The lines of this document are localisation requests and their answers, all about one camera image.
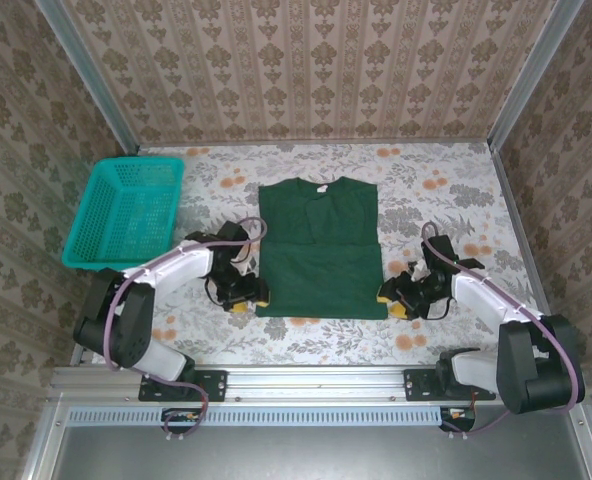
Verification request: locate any dark green t-shirt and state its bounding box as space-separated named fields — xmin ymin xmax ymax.
xmin=254 ymin=177 xmax=388 ymax=321

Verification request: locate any floral patterned table cover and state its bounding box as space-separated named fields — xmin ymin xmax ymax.
xmin=91 ymin=142 xmax=557 ymax=366

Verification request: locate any teal plastic basket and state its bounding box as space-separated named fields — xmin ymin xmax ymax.
xmin=61 ymin=157 xmax=186 ymax=273

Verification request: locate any grey metal panel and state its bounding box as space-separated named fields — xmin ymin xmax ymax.
xmin=25 ymin=394 xmax=592 ymax=480

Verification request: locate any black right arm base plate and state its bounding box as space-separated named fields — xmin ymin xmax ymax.
xmin=403 ymin=368 xmax=497 ymax=403

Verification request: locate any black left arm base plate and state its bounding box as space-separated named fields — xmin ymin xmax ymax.
xmin=138 ymin=367 xmax=228 ymax=403

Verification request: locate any long aluminium table side rail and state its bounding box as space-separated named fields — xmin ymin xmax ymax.
xmin=490 ymin=144 xmax=567 ymax=364

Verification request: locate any long aluminium mounting rail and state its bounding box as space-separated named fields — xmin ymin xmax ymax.
xmin=50 ymin=364 xmax=585 ymax=404

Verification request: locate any black junction box with wires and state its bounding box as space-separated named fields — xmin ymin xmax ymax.
xmin=439 ymin=405 xmax=477 ymax=432
xmin=160 ymin=407 xmax=202 ymax=435

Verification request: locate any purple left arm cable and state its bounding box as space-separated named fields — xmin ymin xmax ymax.
xmin=103 ymin=217 xmax=269 ymax=436

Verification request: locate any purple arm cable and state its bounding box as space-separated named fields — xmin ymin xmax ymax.
xmin=420 ymin=221 xmax=580 ymax=435
xmin=103 ymin=217 xmax=269 ymax=436

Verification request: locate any slotted grey cable duct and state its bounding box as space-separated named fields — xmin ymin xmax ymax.
xmin=68 ymin=405 xmax=440 ymax=427

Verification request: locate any short aluminium table side rail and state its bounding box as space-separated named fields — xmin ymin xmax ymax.
xmin=70 ymin=344 xmax=95 ymax=369

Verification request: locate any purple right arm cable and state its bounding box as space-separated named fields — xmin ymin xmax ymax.
xmin=420 ymin=221 xmax=580 ymax=435

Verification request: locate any aluminium frame post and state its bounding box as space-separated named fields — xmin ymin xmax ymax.
xmin=488 ymin=0 xmax=585 ymax=151
xmin=34 ymin=0 xmax=140 ymax=154

